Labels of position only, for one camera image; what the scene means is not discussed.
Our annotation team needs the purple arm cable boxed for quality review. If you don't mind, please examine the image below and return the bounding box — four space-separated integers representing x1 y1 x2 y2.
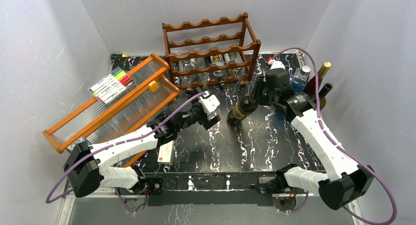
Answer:
45 91 208 214
268 47 398 225

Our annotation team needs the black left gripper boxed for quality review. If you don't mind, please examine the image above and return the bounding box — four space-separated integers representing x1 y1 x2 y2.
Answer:
176 89 220 132

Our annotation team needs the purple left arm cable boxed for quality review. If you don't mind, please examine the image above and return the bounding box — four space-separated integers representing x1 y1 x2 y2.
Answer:
45 91 208 214

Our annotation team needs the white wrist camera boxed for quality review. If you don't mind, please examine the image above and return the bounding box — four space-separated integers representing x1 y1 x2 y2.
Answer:
266 58 285 74
198 91 220 115

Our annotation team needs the white box with red label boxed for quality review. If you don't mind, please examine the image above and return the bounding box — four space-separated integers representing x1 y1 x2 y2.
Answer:
157 141 174 165

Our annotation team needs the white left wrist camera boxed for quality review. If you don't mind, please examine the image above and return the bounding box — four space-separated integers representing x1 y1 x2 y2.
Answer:
198 91 220 115

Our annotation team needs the brown wooden wine rack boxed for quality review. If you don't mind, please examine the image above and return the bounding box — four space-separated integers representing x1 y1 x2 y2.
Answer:
162 12 261 81

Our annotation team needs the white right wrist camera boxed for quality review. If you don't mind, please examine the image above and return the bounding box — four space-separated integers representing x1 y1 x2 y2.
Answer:
266 58 285 74

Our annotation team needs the colour marker pen pack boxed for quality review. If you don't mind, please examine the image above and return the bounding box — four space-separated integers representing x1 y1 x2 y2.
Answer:
88 67 135 104

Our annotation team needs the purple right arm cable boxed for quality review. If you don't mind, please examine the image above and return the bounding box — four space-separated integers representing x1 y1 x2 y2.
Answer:
268 47 398 225

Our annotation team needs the clear bottle with gold cap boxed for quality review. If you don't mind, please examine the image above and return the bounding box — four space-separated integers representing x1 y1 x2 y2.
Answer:
180 59 196 95

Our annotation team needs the orange wooden tiered shelf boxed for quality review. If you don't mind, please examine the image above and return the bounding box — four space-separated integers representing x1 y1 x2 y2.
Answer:
43 53 180 153

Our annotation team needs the green bottle with white label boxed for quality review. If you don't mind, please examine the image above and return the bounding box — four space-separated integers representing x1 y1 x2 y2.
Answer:
318 83 333 110

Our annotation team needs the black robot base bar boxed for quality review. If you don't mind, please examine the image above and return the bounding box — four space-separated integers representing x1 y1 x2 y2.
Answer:
115 170 308 207

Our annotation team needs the blue white tape roll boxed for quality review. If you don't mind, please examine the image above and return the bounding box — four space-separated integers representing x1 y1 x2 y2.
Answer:
67 137 85 151

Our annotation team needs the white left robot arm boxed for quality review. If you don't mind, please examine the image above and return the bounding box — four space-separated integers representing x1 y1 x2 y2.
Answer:
64 96 220 198

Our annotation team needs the green bottle with tan label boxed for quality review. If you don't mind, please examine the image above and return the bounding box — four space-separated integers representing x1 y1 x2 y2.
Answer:
227 96 258 125

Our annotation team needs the blue square bottle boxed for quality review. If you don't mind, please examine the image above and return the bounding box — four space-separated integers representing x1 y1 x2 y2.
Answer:
290 65 311 93

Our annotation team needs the dark red gold-capped bottle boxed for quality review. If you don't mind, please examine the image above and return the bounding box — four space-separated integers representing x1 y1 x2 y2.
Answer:
304 61 332 95

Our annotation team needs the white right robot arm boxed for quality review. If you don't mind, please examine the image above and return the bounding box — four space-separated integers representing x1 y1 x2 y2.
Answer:
250 68 374 210

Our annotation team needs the yellow block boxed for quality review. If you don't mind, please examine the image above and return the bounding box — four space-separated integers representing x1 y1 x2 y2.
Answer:
147 80 159 93

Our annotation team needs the clear bottle without cap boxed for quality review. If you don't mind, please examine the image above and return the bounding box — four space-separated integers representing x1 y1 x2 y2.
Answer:
197 64 210 88

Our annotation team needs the clear bottle with cork cap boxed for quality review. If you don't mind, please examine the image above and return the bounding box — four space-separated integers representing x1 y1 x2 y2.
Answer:
225 52 246 89

